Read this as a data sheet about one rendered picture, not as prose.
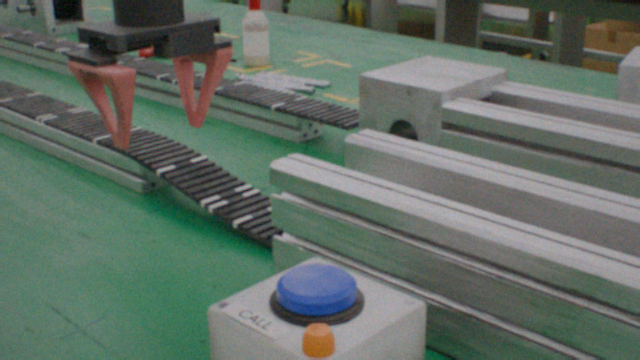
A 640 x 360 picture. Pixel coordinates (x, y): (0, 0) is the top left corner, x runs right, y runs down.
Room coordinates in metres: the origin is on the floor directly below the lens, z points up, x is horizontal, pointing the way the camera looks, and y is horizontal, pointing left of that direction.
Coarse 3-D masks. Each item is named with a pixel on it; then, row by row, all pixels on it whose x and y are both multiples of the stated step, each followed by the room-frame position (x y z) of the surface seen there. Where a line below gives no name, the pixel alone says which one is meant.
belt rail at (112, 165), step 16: (0, 112) 0.84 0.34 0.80; (0, 128) 0.84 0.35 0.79; (16, 128) 0.83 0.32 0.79; (32, 128) 0.79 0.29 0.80; (48, 128) 0.77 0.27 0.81; (32, 144) 0.80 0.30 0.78; (48, 144) 0.77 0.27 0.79; (64, 144) 0.75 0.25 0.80; (80, 144) 0.73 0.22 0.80; (80, 160) 0.73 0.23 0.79; (96, 160) 0.72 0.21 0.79; (112, 160) 0.69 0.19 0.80; (128, 160) 0.67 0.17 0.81; (112, 176) 0.69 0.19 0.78; (128, 176) 0.67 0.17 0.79; (144, 176) 0.67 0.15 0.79; (144, 192) 0.66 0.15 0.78
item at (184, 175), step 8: (184, 168) 0.65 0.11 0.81; (192, 168) 0.65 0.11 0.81; (200, 168) 0.65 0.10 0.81; (208, 168) 0.65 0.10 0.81; (216, 168) 0.65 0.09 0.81; (168, 176) 0.63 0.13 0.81; (176, 176) 0.63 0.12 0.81; (184, 176) 0.63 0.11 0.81; (192, 176) 0.63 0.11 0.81; (200, 176) 0.64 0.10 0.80; (176, 184) 0.62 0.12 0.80
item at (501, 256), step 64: (320, 192) 0.47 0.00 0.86; (384, 192) 0.44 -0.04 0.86; (448, 192) 0.49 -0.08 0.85; (512, 192) 0.46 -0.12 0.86; (576, 192) 0.44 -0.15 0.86; (320, 256) 0.47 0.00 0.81; (384, 256) 0.43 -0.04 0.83; (448, 256) 0.41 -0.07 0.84; (512, 256) 0.37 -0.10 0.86; (576, 256) 0.36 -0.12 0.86; (448, 320) 0.40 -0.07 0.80; (512, 320) 0.37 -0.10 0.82; (576, 320) 0.35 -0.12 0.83
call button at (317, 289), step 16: (288, 272) 0.37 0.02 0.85; (304, 272) 0.37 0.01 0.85; (320, 272) 0.37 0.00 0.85; (336, 272) 0.37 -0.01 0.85; (288, 288) 0.35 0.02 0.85; (304, 288) 0.35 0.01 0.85; (320, 288) 0.35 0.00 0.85; (336, 288) 0.35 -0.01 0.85; (352, 288) 0.35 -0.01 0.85; (288, 304) 0.34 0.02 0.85; (304, 304) 0.34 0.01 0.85; (320, 304) 0.34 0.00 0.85; (336, 304) 0.34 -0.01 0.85
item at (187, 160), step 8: (192, 152) 0.68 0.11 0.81; (168, 160) 0.66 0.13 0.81; (176, 160) 0.66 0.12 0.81; (184, 160) 0.66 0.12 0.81; (192, 160) 0.66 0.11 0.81; (200, 160) 0.66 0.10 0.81; (208, 160) 0.67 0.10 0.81; (152, 168) 0.64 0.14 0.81; (160, 168) 0.65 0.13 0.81; (168, 168) 0.64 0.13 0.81; (176, 168) 0.65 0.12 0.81; (160, 176) 0.64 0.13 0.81
